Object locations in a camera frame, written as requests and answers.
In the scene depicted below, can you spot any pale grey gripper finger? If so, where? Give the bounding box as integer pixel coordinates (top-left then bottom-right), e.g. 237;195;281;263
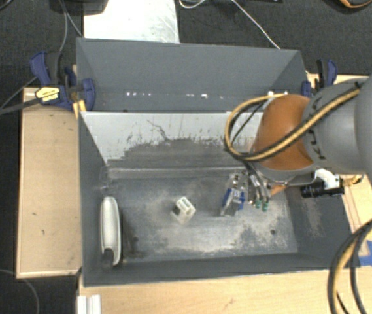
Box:
227;191;246;217
220;188;237;216

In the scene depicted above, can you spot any white ribbed plastic block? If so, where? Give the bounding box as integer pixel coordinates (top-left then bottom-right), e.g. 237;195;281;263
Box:
170;196;197;225

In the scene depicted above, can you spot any grey metal bin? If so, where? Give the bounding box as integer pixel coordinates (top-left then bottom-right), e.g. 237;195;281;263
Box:
75;37;354;287

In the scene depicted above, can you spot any pale wood board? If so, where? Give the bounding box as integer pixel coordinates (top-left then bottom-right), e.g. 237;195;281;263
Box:
15;86;84;279

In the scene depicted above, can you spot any black cylinder on white bracket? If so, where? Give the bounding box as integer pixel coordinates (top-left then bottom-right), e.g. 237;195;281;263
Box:
299;168;345;199

